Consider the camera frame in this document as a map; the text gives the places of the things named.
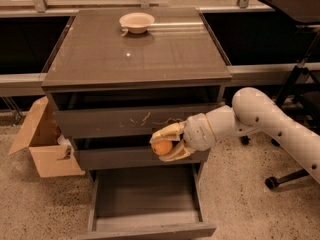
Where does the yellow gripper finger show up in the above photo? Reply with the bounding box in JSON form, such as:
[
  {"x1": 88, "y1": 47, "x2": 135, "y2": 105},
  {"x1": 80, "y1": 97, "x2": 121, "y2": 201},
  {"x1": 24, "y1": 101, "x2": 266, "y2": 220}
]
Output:
[
  {"x1": 150, "y1": 122, "x2": 185, "y2": 144},
  {"x1": 159, "y1": 140, "x2": 195, "y2": 162}
]

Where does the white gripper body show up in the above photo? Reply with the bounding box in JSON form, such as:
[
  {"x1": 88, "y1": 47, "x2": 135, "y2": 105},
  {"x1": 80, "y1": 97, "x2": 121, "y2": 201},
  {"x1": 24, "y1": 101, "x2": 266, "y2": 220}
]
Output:
[{"x1": 183, "y1": 113, "x2": 216, "y2": 151}]

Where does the orange fruit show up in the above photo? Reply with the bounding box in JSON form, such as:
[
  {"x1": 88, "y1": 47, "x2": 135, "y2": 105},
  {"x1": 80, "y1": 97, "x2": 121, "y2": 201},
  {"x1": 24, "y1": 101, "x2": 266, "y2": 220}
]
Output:
[{"x1": 151, "y1": 140, "x2": 173, "y2": 156}]

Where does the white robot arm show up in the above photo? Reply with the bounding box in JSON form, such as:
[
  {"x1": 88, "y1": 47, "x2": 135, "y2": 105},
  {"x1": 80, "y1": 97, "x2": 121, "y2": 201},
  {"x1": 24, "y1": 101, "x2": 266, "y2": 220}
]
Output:
[{"x1": 150, "y1": 87, "x2": 320, "y2": 183}]

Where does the grey bottom drawer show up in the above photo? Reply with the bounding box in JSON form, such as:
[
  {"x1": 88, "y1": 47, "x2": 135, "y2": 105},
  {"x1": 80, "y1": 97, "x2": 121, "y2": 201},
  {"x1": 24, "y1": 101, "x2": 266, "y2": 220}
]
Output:
[{"x1": 78, "y1": 164, "x2": 216, "y2": 240}]

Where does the grey drawer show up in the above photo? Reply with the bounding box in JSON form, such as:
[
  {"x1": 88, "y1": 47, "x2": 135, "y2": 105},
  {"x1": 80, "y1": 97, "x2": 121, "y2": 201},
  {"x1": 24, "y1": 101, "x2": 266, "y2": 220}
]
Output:
[
  {"x1": 78, "y1": 164, "x2": 216, "y2": 240},
  {"x1": 70, "y1": 131, "x2": 213, "y2": 171},
  {"x1": 52, "y1": 86, "x2": 219, "y2": 139}
]

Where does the grey drawer cabinet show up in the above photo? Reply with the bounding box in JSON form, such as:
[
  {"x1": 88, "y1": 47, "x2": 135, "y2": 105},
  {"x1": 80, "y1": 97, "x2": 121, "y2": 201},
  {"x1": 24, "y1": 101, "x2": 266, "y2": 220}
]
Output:
[{"x1": 40, "y1": 6, "x2": 233, "y2": 185}]

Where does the grey middle drawer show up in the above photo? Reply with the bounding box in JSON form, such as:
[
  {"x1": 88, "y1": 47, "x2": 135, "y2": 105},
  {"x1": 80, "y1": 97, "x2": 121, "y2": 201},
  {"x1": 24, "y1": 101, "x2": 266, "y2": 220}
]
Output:
[{"x1": 70, "y1": 131, "x2": 213, "y2": 171}]

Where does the grey top drawer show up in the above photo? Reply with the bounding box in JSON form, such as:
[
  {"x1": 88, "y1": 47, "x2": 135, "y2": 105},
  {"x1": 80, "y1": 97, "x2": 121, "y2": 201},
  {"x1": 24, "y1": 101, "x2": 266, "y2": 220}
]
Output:
[{"x1": 52, "y1": 86, "x2": 219, "y2": 139}]

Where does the black office chair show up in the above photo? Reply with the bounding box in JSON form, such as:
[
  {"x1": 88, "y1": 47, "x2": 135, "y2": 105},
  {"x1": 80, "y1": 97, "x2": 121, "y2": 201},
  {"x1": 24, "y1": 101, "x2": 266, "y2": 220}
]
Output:
[{"x1": 264, "y1": 67, "x2": 320, "y2": 190}]

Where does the black side table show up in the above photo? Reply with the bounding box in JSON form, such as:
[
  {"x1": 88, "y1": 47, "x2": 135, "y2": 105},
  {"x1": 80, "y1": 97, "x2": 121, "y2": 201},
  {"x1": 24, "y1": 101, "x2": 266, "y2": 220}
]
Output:
[{"x1": 248, "y1": 0, "x2": 320, "y2": 121}]

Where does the white plastic bag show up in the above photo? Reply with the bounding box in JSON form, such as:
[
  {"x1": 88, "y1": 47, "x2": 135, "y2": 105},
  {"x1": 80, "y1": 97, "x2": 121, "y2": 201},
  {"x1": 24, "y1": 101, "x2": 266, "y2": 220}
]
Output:
[{"x1": 57, "y1": 135, "x2": 71, "y2": 147}]

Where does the white paper bowl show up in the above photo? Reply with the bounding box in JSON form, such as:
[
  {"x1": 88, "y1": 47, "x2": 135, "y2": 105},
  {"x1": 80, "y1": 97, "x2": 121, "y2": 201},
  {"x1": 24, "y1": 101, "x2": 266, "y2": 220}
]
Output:
[{"x1": 119, "y1": 12, "x2": 155, "y2": 34}]

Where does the open cardboard box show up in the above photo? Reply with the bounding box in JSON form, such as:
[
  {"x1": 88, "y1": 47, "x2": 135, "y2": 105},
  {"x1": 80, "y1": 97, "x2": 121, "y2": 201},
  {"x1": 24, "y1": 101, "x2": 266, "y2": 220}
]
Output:
[{"x1": 9, "y1": 97, "x2": 85, "y2": 178}]

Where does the metal window rail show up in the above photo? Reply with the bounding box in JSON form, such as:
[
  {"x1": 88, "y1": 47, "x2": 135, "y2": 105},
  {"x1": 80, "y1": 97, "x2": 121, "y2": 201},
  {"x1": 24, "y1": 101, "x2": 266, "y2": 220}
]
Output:
[{"x1": 0, "y1": 0, "x2": 320, "y2": 18}]

